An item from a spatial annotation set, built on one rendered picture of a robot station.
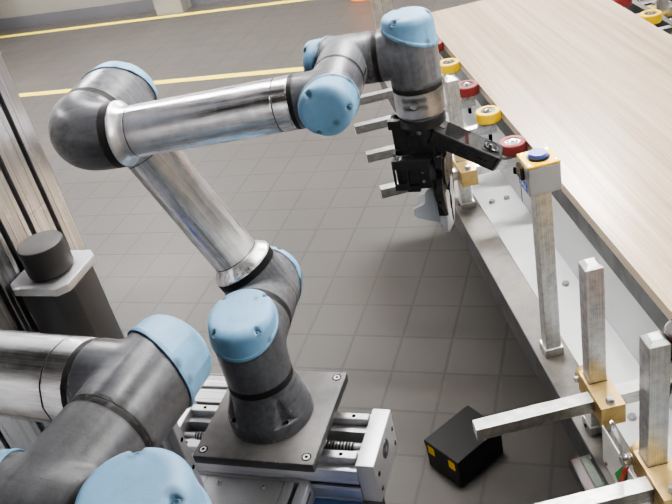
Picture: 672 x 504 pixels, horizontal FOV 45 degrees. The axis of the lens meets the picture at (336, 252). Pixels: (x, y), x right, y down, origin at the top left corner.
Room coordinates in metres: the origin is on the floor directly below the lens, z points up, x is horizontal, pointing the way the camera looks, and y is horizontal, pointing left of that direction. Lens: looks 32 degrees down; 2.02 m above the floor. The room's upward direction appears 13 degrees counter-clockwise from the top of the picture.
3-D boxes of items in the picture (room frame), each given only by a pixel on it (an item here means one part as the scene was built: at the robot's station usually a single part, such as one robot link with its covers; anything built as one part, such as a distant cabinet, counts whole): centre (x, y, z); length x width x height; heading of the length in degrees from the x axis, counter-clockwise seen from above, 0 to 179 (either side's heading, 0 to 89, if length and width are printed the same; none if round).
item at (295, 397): (1.08, 0.18, 1.09); 0.15 x 0.15 x 0.10
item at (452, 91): (2.18, -0.44, 0.90); 0.03 x 0.03 x 0.48; 1
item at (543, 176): (1.44, -0.45, 1.18); 0.07 x 0.07 x 0.08; 1
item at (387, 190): (2.14, -0.39, 0.84); 0.43 x 0.03 x 0.04; 91
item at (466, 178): (2.16, -0.44, 0.84); 0.13 x 0.06 x 0.05; 1
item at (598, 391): (1.16, -0.45, 0.82); 0.13 x 0.06 x 0.05; 1
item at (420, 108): (1.12, -0.17, 1.54); 0.08 x 0.08 x 0.05
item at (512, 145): (2.15, -0.59, 0.85); 0.08 x 0.08 x 0.11
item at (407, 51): (1.12, -0.17, 1.61); 0.09 x 0.08 x 0.11; 74
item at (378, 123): (2.64, -0.38, 0.84); 0.43 x 0.03 x 0.04; 91
